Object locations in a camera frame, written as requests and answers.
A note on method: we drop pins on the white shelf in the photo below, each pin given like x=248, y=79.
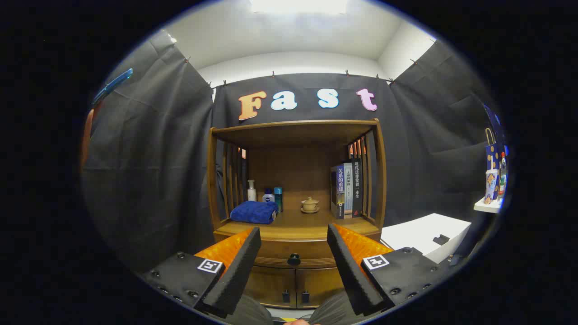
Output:
x=487, y=206

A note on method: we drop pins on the white spine book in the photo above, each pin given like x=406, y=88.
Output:
x=348, y=189

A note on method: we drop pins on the clear bottle with red label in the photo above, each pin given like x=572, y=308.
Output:
x=502, y=176

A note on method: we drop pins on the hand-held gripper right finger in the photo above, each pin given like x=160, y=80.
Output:
x=350, y=275

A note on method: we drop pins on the blue folded towel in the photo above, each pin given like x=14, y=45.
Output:
x=253, y=212

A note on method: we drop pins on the orange-brown object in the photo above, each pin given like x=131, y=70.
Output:
x=86, y=135

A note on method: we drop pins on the wooden cabinet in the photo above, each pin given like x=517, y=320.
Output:
x=293, y=158

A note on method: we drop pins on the blue dotted gift bag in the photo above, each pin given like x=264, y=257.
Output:
x=492, y=155

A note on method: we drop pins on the white pump bottle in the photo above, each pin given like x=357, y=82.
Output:
x=251, y=193

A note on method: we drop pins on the patterned paper cup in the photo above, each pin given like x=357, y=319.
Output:
x=491, y=185

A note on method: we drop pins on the wooden cabinet door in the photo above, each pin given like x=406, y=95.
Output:
x=318, y=286
x=271, y=286

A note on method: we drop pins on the beige lidded teacup with saucer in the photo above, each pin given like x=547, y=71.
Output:
x=310, y=205

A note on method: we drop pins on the white bottle with blue cap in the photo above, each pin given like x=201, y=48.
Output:
x=268, y=197

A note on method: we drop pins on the wooden countertop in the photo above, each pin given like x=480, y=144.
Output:
x=293, y=221

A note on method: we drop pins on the black backdrop cloth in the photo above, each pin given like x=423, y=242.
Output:
x=149, y=158

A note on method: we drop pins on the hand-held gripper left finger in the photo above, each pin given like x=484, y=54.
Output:
x=235, y=275

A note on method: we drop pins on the teal bottle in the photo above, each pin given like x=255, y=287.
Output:
x=278, y=196

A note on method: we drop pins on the black spine book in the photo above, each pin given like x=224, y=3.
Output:
x=357, y=187

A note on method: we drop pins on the blue spine book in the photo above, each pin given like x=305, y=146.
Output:
x=338, y=192

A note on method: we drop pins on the white storage box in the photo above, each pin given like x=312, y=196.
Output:
x=420, y=234

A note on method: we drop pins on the wooden drawer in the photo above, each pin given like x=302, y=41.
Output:
x=293, y=248

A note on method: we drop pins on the blue plastic strip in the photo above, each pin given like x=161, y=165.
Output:
x=113, y=85

